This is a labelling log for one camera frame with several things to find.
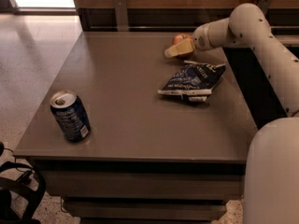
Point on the red apple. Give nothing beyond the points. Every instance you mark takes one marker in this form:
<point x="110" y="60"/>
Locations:
<point x="180" y="37"/>

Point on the blue chip bag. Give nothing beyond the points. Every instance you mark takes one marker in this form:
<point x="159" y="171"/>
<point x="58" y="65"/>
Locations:
<point x="195" y="82"/>

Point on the grey drawer cabinet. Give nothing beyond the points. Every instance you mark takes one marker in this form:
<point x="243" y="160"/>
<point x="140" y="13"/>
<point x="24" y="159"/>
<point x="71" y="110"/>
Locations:
<point x="148" y="158"/>

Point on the metal bracket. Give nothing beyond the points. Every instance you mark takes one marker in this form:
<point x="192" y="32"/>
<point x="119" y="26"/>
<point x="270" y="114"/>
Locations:
<point x="121" y="13"/>
<point x="264" y="5"/>

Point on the left metal bracket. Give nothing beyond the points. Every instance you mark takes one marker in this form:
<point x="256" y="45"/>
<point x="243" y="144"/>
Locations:
<point x="121" y="13"/>

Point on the right metal bracket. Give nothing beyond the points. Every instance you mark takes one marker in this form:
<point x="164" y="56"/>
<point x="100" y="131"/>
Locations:
<point x="264" y="5"/>

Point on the blue pepsi can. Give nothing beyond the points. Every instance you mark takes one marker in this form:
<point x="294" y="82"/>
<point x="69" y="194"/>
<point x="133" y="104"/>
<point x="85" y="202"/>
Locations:
<point x="70" y="115"/>

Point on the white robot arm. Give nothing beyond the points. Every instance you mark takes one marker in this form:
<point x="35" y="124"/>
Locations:
<point x="268" y="75"/>

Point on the black chair base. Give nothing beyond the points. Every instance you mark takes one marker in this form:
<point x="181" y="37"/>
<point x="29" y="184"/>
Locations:
<point x="33" y="197"/>

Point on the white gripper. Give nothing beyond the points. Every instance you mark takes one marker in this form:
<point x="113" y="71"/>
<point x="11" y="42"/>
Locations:
<point x="200" y="39"/>

